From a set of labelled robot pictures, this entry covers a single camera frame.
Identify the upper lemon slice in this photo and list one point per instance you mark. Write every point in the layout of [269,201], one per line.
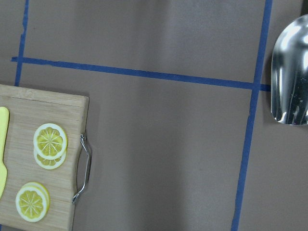
[50,145]

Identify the lemon slice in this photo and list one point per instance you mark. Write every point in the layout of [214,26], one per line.
[32,201]
[50,145]

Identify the bamboo cutting board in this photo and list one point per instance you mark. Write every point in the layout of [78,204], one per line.
[30,108]

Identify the metal scoop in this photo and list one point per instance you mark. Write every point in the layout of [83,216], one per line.
[289,74]

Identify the lower lemon slice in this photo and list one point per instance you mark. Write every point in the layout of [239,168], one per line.
[32,201]

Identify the yellow plastic knife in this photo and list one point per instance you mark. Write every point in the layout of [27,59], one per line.
[4,121]

